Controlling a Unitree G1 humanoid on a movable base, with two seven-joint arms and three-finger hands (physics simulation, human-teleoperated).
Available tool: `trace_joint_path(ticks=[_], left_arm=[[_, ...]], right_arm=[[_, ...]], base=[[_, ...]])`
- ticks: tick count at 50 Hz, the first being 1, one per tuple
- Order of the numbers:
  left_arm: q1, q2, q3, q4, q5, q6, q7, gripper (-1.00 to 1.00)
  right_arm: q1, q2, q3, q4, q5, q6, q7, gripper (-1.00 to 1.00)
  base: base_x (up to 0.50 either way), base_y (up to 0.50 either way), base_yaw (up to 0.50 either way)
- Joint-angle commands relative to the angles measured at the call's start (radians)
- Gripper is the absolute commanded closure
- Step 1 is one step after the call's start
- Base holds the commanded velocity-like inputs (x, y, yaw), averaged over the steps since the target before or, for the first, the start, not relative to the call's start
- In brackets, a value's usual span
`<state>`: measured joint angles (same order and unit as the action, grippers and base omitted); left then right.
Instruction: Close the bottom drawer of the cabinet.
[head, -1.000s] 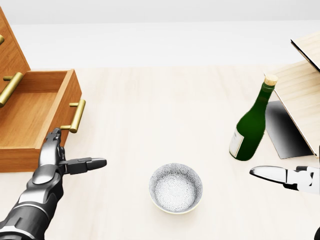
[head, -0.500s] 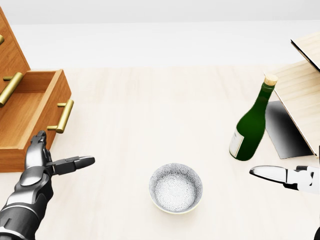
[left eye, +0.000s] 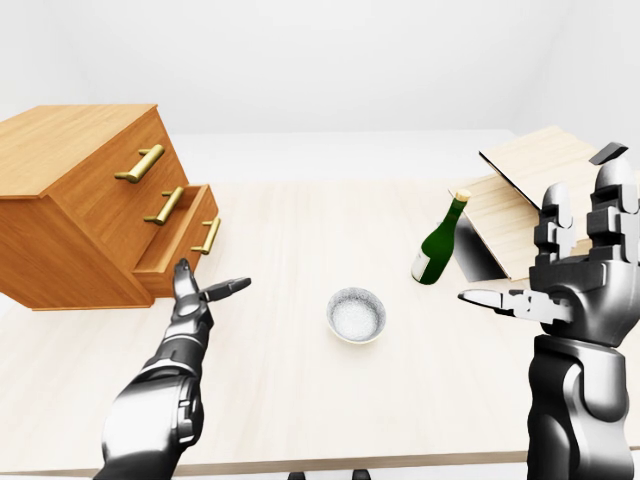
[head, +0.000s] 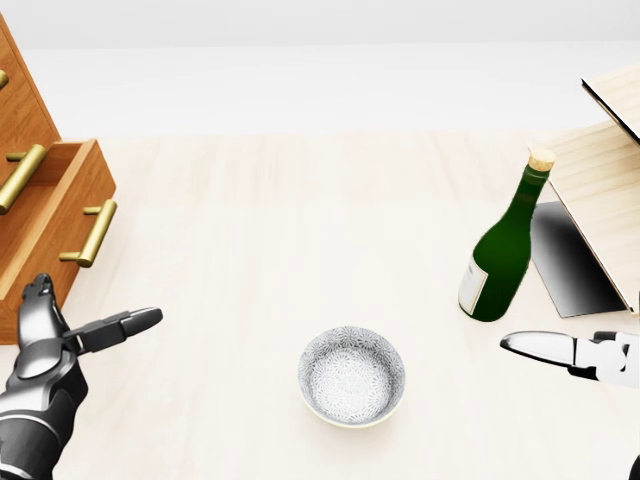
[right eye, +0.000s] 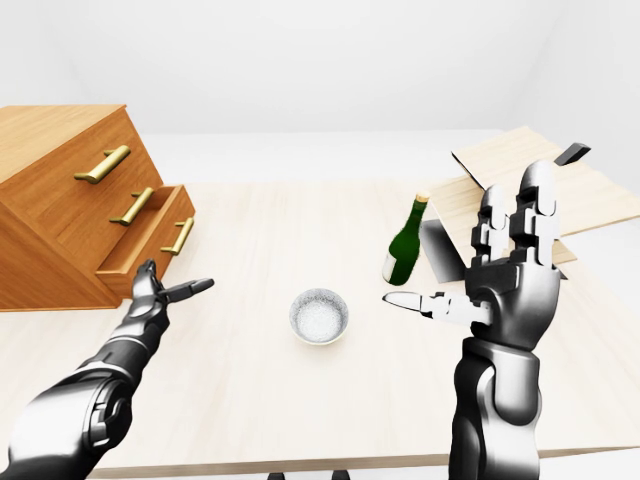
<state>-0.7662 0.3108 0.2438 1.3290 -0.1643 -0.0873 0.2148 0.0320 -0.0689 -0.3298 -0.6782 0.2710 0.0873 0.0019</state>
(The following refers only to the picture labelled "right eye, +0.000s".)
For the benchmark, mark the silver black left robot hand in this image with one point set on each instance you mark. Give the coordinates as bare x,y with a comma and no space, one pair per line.
145,300

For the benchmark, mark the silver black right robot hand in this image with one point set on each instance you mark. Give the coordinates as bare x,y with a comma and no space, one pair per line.
520,300

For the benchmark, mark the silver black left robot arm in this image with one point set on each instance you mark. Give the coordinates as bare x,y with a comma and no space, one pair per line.
75,400

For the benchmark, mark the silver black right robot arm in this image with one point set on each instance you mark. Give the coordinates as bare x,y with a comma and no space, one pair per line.
495,415

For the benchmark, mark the wooden cabinet with drawers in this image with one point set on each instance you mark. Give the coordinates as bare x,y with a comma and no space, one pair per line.
30,260

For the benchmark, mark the pale wooden open box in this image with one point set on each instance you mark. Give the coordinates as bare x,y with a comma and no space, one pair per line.
590,195

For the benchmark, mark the green glass bottle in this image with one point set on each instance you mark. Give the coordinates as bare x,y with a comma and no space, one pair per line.
404,250

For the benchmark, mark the black bar on box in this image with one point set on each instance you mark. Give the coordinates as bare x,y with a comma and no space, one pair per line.
572,153

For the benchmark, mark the white speckled bowl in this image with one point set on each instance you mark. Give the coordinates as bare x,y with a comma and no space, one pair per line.
320,317

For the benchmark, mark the small dark shape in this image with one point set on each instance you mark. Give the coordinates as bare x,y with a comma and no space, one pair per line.
341,475
276,476

